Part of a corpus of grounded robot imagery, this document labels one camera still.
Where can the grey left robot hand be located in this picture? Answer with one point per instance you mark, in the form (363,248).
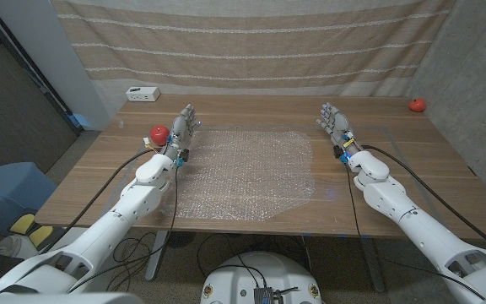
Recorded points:
(180,133)

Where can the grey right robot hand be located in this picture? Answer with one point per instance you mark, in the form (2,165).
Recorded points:
(339,126)

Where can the clear bubble wrap sheet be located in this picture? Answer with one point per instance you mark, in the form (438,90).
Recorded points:
(243,177)

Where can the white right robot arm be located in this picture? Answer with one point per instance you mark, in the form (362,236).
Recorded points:
(395,202)

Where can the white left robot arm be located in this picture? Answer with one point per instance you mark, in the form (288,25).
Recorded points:
(112,219)

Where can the red ball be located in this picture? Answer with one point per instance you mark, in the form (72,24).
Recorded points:
(159,134)

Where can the small orange-red tomato toy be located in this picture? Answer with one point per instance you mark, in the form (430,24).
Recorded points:
(417,105)

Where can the black round floor disc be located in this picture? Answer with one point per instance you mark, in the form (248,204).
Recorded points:
(180,239)

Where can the beige striped backdrop cloth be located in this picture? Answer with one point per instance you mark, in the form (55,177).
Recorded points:
(247,42)

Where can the grey table leg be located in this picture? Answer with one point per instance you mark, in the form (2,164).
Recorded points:
(156,257)
(374,266)

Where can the white floor mat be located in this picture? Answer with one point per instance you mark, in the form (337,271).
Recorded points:
(68,236)

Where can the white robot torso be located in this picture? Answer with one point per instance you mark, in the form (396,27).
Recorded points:
(264,270)

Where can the yellow slipper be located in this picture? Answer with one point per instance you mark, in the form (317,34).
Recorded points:
(40,236)
(23,224)

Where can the dark grey door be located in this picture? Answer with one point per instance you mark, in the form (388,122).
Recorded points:
(7,105)

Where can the blue upholstered seat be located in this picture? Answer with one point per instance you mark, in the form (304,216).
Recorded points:
(7,190)

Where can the grey electronics module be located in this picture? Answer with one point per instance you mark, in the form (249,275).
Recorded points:
(265,296)

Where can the white sneaker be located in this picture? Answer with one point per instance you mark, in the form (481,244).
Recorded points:
(11,247)

